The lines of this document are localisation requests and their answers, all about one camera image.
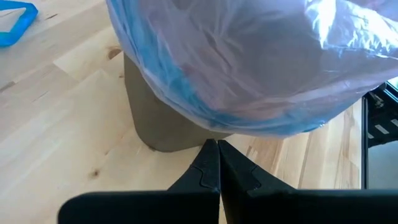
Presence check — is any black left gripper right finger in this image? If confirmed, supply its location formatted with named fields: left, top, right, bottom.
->
left=217, top=139, right=398, bottom=224

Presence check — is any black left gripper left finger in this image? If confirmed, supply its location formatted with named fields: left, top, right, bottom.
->
left=57, top=139, right=221, bottom=224

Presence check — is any dark grey trash bin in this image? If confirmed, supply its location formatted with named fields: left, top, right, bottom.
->
left=123, top=52, right=231, bottom=154

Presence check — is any pink plastic bag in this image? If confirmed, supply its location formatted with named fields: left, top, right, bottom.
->
left=105, top=0, right=398, bottom=139

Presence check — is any teal plastic trash bag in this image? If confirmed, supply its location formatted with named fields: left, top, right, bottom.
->
left=0, top=0, right=39, bottom=49

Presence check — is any black aluminium table frame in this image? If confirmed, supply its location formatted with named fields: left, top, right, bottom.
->
left=361, top=81, right=398, bottom=190

